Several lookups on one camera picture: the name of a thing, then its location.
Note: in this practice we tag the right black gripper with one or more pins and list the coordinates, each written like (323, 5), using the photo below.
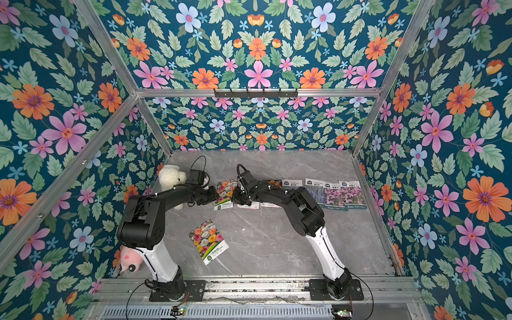
(241, 194)

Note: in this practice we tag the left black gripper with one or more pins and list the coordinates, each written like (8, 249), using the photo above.
(213, 190)

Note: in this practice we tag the orange marigold seed packet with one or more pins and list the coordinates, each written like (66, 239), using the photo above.
(273, 184)
(253, 205)

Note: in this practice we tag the mixed flowers seed packet top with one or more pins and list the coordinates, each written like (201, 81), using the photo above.
(225, 191)

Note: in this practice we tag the lavender seed packet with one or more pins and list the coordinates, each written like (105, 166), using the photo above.
(317, 190)
(291, 184)

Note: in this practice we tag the colourful roses seed packet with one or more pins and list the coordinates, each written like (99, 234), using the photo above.
(209, 242)

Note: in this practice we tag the pink flowers seed packet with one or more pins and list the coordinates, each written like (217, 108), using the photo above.
(334, 198)
(352, 195)

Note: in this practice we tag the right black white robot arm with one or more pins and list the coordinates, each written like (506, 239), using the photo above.
(307, 219)

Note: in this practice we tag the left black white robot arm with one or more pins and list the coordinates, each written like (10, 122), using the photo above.
(142, 227)

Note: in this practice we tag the white plush teddy bear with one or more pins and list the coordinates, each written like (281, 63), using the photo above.
(174, 194)

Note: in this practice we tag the pink plush pig toy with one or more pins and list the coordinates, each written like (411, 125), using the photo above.
(127, 259)

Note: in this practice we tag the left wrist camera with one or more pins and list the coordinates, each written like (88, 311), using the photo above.
(197, 178)

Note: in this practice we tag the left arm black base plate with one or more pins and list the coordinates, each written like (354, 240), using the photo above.
(177, 291)

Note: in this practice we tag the black hook rail on wall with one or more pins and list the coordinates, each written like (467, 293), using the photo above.
(255, 93)

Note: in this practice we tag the white slotted cable duct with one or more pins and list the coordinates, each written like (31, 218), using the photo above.
(219, 312)

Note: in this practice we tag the aluminium front rail frame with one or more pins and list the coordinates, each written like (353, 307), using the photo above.
(379, 289)

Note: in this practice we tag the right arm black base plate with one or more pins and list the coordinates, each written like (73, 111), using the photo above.
(323, 290)

